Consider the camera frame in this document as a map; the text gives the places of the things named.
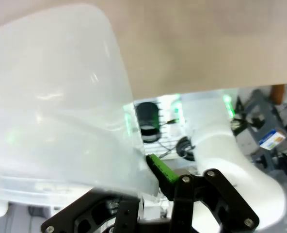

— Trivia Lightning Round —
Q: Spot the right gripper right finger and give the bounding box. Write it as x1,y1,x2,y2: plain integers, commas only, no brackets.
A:
145,153,260,233

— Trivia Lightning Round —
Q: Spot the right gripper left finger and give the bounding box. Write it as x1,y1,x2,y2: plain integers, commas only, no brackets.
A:
41,188,142,233

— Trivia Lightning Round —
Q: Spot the clear plastic bin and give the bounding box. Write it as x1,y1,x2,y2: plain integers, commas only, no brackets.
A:
0,3,159,217

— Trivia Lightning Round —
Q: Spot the blue printed box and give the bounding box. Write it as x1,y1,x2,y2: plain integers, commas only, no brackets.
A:
258,129,286,150

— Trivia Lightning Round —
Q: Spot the wooden table leg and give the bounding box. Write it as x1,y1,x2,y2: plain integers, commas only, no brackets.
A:
270,83,286,106

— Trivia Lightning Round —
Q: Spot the black coiled cable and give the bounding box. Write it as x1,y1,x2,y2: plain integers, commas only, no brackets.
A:
175,136,195,162

